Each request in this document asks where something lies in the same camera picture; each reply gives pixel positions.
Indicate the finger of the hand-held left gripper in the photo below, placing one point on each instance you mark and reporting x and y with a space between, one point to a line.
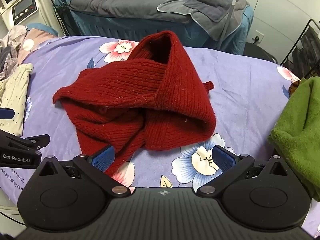
6 114
30 141

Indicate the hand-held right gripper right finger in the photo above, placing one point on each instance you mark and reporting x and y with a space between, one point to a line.
223 158

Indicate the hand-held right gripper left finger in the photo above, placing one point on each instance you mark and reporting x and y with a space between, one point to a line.
103 159

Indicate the red knitted scarf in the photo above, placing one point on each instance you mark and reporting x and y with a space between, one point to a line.
140 92

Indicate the white dotted garment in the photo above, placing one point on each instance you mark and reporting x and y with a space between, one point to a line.
13 97

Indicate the grey striped cloth pile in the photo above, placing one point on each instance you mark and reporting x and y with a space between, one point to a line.
7 55

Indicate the purple floral bedsheet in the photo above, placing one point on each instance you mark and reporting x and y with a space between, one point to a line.
240 100

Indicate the pink dotted cloth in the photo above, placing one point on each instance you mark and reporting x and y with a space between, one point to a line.
35 42

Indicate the green towel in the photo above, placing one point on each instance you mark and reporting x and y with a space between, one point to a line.
298 130

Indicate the white appliance with display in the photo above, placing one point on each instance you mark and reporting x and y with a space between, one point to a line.
22 5

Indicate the black stool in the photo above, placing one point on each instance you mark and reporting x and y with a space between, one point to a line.
260 52

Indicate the dark blue mattress cover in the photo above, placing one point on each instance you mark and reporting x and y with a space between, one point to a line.
140 28

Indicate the white pole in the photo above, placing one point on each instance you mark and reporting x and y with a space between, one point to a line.
231 10

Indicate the grey towel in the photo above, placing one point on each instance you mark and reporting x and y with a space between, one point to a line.
212 7

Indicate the grey blanket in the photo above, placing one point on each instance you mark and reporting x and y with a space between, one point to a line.
125 2

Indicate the white wall socket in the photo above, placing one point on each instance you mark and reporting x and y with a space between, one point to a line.
259 35

